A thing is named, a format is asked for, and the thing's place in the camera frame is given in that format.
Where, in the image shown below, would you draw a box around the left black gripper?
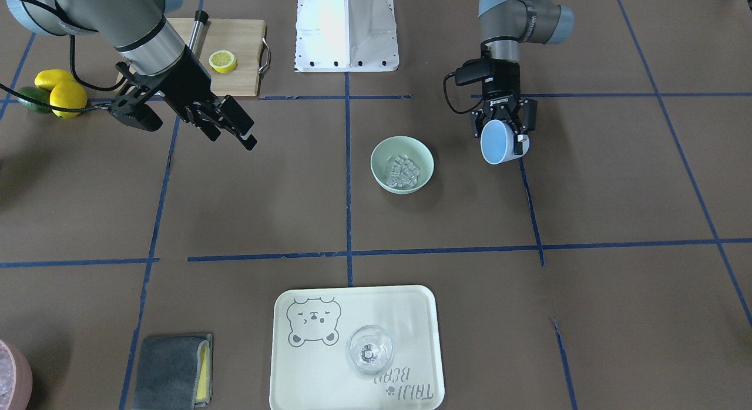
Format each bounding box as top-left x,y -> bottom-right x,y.
482,59 -> 538,155

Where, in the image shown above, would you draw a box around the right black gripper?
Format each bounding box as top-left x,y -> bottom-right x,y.
120,46 -> 258,150

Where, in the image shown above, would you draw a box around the light blue plastic cup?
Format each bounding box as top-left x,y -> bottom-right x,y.
480,119 -> 530,166

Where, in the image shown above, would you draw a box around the mint green bowl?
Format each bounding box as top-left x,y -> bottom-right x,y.
370,135 -> 435,195

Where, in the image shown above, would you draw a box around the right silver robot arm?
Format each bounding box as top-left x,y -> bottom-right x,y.
6,0 -> 257,150

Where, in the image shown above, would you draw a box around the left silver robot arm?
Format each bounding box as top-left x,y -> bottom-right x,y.
478,0 -> 575,164

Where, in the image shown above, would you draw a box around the ice cubes in green bowl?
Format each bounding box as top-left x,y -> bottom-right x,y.
386,156 -> 421,190

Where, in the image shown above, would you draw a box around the pink bowl of ice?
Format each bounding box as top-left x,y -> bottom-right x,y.
1,340 -> 33,409

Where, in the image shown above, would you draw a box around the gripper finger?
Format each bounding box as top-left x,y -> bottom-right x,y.
470,109 -> 487,139
186,107 -> 220,142

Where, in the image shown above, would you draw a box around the half lemon slice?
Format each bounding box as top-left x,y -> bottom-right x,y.
209,51 -> 237,73

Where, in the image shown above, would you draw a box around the wooden cutting board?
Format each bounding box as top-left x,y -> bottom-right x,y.
115,19 -> 272,98

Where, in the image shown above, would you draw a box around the yellow lemon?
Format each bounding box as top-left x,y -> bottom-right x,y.
34,68 -> 75,92
49,80 -> 88,109

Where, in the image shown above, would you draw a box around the green lime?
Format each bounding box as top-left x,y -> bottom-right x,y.
17,86 -> 52,115

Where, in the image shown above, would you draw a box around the dark grey folded cloth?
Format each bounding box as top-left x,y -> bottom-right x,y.
132,332 -> 214,409

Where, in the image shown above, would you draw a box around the cream bear tray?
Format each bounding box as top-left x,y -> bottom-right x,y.
269,285 -> 445,409

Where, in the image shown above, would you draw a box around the clear wine glass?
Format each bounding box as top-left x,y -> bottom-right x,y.
347,325 -> 395,377

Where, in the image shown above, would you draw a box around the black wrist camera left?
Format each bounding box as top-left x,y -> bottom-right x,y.
454,59 -> 494,86

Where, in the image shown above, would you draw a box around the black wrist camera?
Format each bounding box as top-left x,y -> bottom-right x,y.
454,59 -> 494,86
107,73 -> 162,132

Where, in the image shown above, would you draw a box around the black handled knife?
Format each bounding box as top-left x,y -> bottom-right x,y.
187,9 -> 209,54

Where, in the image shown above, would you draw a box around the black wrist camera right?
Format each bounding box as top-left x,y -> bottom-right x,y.
107,73 -> 162,132

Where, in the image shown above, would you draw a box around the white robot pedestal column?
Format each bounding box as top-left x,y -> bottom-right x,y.
294,0 -> 400,73

